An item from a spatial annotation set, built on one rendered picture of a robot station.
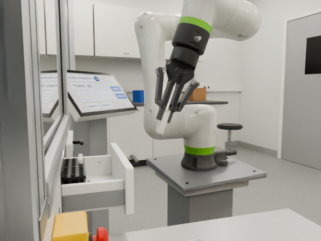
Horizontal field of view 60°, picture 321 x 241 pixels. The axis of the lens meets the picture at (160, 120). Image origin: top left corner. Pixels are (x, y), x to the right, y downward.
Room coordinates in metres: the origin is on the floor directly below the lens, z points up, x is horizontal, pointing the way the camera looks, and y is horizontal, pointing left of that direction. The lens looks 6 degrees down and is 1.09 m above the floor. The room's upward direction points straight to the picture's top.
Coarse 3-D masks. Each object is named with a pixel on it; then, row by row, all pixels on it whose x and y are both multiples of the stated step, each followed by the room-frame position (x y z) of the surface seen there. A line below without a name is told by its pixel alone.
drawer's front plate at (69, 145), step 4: (68, 132) 1.05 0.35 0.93; (72, 132) 1.05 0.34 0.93; (68, 136) 0.97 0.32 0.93; (72, 136) 0.97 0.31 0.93; (68, 140) 0.89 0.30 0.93; (72, 140) 0.92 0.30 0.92; (68, 144) 0.84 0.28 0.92; (72, 144) 0.90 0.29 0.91; (68, 148) 0.84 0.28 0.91; (72, 148) 0.88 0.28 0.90; (68, 152) 0.84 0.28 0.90; (72, 152) 0.86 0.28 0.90; (68, 156) 0.84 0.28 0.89; (72, 156) 0.85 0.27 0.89
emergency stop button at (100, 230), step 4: (100, 228) 0.38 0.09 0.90; (104, 228) 0.38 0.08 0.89; (96, 232) 0.38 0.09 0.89; (100, 232) 0.37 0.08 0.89; (104, 232) 0.37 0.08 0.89; (92, 236) 0.38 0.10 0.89; (96, 236) 0.38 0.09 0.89; (100, 236) 0.37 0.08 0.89; (104, 236) 0.37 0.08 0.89; (96, 240) 0.37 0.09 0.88; (100, 240) 0.36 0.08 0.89; (104, 240) 0.36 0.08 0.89
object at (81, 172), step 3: (84, 162) 0.72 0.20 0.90; (78, 165) 0.69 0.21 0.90; (81, 165) 0.69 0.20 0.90; (78, 168) 0.67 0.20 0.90; (81, 168) 0.67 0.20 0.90; (84, 168) 0.67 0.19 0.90; (78, 171) 0.64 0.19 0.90; (81, 171) 0.64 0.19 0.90; (84, 171) 0.64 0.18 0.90; (78, 174) 0.62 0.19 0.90; (81, 174) 0.63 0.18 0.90; (84, 174) 0.62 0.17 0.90; (78, 177) 0.60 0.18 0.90; (81, 177) 0.60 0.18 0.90; (84, 177) 0.61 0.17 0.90
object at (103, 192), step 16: (96, 160) 0.81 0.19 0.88; (96, 176) 0.80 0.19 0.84; (112, 176) 0.80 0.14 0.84; (64, 192) 0.56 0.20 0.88; (80, 192) 0.57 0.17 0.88; (96, 192) 0.58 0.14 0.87; (112, 192) 0.58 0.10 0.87; (64, 208) 0.56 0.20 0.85; (80, 208) 0.56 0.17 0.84; (96, 208) 0.58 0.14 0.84
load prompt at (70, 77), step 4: (68, 76) 1.50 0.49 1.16; (72, 76) 1.53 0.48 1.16; (76, 76) 1.56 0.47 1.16; (80, 76) 1.59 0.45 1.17; (84, 76) 1.62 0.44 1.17; (88, 76) 1.65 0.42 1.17; (92, 76) 1.68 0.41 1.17; (96, 76) 1.72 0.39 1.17; (100, 76) 1.75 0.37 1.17; (68, 80) 1.48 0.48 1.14; (72, 80) 1.50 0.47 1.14; (76, 80) 1.53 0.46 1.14; (80, 80) 1.56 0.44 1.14; (84, 80) 1.59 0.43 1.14; (88, 80) 1.62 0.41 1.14; (92, 80) 1.65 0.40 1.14; (96, 80) 1.68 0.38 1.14; (100, 80) 1.72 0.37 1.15
